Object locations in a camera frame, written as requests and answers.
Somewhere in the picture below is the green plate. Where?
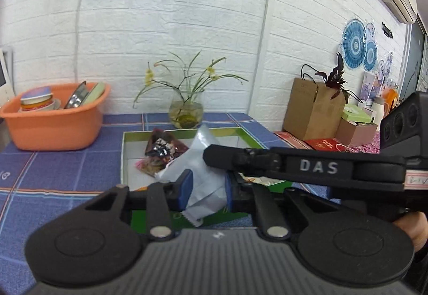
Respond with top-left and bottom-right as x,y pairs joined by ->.
82,82 -> 106,105

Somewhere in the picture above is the white thermos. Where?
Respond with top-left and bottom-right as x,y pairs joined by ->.
369,97 -> 386,126

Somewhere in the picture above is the light green gift box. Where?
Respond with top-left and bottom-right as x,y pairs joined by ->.
341,104 -> 375,123

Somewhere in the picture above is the pink-edged cookie packet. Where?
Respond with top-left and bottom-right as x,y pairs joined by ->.
135,156 -> 174,177

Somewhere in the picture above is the glass vase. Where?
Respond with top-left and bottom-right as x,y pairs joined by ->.
168,87 -> 205,129

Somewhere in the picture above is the small blue paper fan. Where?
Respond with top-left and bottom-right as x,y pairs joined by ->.
363,39 -> 378,72

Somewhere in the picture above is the silver snack packet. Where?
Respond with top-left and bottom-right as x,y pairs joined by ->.
154,124 -> 232,227

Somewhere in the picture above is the green cardboard box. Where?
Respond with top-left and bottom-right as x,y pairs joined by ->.
120,127 -> 293,229

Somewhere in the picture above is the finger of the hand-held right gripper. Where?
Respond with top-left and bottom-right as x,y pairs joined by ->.
203,145 -> 406,194

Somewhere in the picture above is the stack of striped bowls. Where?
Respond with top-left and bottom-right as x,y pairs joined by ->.
18,87 -> 61,112

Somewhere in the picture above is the white monitor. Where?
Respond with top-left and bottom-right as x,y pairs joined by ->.
0,47 -> 14,99

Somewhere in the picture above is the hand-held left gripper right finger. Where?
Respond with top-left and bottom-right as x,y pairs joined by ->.
225,172 -> 340,238

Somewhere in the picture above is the dark glass door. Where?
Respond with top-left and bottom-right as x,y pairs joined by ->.
400,14 -> 428,97

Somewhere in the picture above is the yellow flowering plant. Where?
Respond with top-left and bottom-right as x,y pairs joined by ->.
133,51 -> 250,129

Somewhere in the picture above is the person's right hand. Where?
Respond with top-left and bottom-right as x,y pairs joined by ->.
393,211 -> 428,252

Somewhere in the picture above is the dark printed snack packet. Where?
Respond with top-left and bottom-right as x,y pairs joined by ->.
144,129 -> 189,158

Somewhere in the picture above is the wall poster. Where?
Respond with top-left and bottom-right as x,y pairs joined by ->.
363,73 -> 377,102

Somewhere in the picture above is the orange bag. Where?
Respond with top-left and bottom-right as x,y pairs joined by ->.
384,88 -> 401,112

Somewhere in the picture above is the purple leafy plant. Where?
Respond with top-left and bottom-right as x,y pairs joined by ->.
314,52 -> 363,105

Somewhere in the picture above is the small cardboard box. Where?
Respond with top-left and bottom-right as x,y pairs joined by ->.
335,118 -> 381,148

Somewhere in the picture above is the large blue paper fan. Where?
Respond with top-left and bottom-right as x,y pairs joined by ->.
342,19 -> 367,70

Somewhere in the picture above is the orange plastic basin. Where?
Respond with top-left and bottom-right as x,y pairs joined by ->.
0,82 -> 111,152

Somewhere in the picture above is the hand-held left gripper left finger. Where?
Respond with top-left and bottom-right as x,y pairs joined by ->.
84,171 -> 194,242

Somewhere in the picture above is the brown paper bag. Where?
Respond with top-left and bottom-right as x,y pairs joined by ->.
282,64 -> 346,142

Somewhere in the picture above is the blue checked tablecloth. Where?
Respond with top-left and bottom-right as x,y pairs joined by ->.
0,111 -> 278,284

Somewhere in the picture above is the red flat box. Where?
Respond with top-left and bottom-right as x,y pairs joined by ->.
304,137 -> 349,152

